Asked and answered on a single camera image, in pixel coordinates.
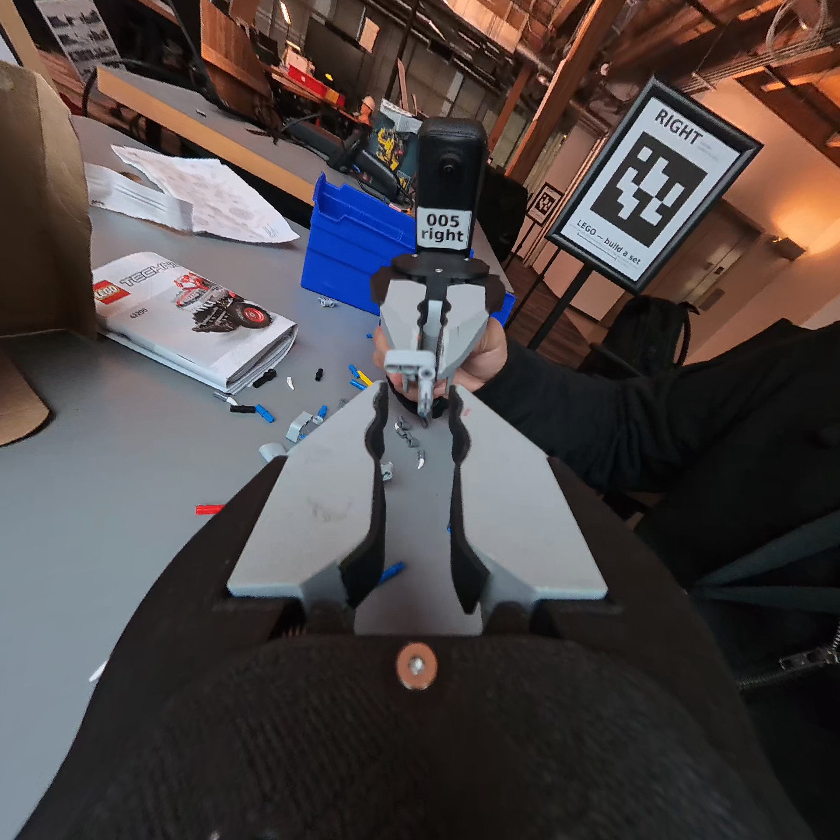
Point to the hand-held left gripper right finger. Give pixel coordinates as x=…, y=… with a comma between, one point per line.
x=525, y=525

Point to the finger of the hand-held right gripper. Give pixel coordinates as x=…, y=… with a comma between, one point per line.
x=466, y=321
x=400, y=315

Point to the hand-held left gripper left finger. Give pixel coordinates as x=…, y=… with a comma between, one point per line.
x=308, y=518

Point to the grey LEGO Technic assembly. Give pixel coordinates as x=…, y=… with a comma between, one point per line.
x=410, y=361

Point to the light grey lego panel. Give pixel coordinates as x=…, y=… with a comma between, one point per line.
x=272, y=451

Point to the grey lego panel subassembly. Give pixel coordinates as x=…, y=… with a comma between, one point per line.
x=302, y=426

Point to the person's right forearm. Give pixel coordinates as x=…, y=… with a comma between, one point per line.
x=656, y=413

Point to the short grey lego piece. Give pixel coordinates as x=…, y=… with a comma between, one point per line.
x=386, y=472

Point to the red lego axle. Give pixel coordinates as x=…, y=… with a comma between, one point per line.
x=210, y=508

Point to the long black lego pin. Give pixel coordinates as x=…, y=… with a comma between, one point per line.
x=264, y=378

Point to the white tipped lego spike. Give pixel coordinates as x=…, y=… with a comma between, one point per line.
x=98, y=670

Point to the printed cardboard lego box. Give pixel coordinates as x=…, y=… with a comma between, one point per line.
x=39, y=216

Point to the person's right hand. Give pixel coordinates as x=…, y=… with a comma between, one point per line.
x=489, y=358

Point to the colourful toy box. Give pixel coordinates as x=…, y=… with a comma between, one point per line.
x=394, y=144

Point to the blue plastic bin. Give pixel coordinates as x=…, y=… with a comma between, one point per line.
x=354, y=249

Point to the black desk phone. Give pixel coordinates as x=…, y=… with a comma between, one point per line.
x=371, y=170

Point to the small marker sign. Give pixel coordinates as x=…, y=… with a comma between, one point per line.
x=544, y=205

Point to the black chair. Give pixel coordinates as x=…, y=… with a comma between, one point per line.
x=649, y=334

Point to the framed marker sign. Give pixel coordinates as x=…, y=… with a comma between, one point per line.
x=656, y=184

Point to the white instruction booklet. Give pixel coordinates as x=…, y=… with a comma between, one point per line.
x=190, y=321

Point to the white paper sheets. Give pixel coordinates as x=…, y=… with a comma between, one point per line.
x=197, y=197

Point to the long background table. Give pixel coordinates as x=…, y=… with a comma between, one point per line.
x=216, y=124

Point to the white sign black text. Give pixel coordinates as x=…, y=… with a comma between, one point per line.
x=79, y=39

